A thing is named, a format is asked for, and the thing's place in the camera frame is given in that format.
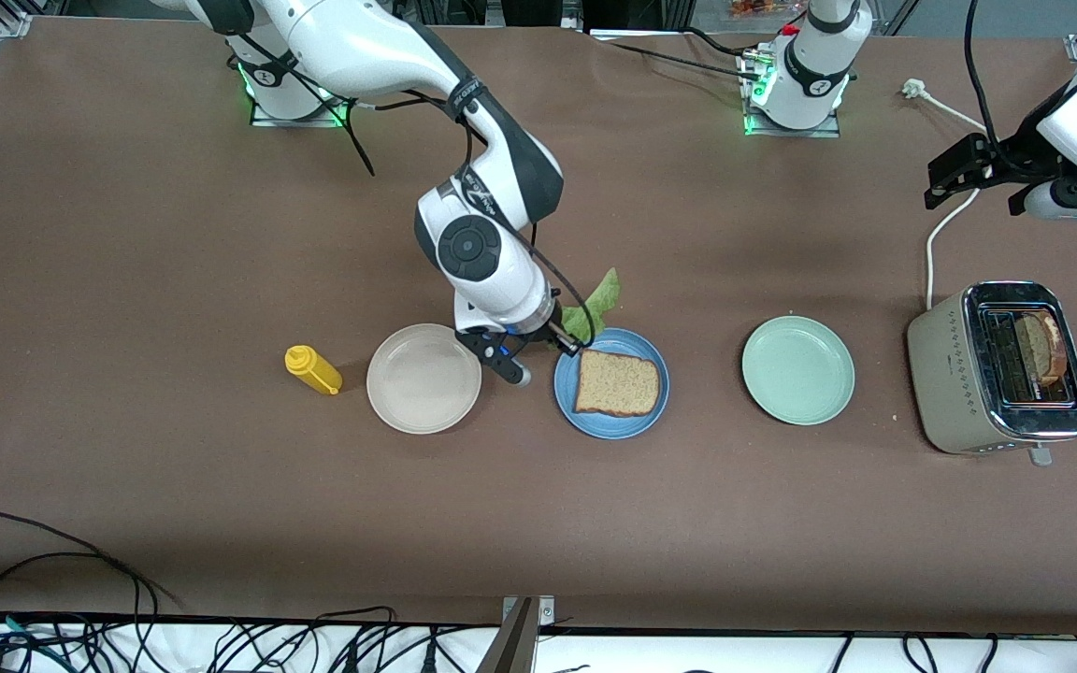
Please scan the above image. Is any blue round plate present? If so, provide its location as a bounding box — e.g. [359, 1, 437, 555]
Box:
[553, 327, 670, 440]

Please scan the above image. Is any yellow mustard squeeze bottle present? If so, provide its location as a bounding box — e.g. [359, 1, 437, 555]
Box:
[284, 345, 344, 396]

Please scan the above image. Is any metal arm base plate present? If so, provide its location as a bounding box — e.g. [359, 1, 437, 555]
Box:
[742, 47, 843, 139]
[249, 56, 354, 128]

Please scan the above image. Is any beige chrome toaster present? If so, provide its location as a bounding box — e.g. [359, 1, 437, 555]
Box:
[906, 279, 1077, 467]

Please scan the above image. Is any grey metal strut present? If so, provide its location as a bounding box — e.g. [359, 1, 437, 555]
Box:
[475, 598, 539, 673]

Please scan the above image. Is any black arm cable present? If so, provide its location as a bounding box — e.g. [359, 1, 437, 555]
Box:
[239, 33, 588, 356]
[964, 0, 1063, 179]

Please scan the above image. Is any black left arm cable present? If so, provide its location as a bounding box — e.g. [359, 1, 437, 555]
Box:
[964, 0, 1063, 179]

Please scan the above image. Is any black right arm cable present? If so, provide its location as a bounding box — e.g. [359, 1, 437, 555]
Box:
[239, 33, 588, 356]

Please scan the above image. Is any metal table edge bracket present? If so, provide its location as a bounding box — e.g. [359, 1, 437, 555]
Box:
[504, 595, 556, 625]

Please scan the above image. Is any brown bread slice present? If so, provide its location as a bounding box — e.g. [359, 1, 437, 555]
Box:
[574, 349, 662, 417]
[1013, 313, 1066, 384]

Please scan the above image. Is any white toaster power cord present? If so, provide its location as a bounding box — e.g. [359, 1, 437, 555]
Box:
[903, 79, 988, 311]

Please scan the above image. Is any green lettuce leaf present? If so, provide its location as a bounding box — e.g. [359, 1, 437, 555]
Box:
[560, 268, 622, 344]

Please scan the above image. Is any black floor cable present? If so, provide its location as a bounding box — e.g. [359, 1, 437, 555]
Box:
[312, 606, 401, 655]

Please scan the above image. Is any pale green round plate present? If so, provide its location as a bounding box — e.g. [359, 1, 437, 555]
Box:
[740, 315, 856, 427]

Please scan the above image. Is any beige round plate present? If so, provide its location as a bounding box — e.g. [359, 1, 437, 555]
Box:
[366, 322, 483, 436]

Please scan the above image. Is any black base cable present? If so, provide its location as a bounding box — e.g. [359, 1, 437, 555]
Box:
[606, 39, 764, 80]

